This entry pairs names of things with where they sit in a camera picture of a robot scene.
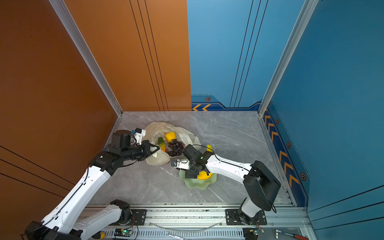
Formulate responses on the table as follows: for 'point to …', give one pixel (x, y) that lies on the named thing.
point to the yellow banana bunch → (202, 175)
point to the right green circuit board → (256, 232)
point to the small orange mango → (161, 143)
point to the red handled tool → (297, 237)
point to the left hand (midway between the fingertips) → (160, 146)
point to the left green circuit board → (123, 232)
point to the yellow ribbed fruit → (169, 136)
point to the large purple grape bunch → (177, 147)
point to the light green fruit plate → (195, 183)
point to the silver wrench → (168, 234)
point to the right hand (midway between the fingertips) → (188, 163)
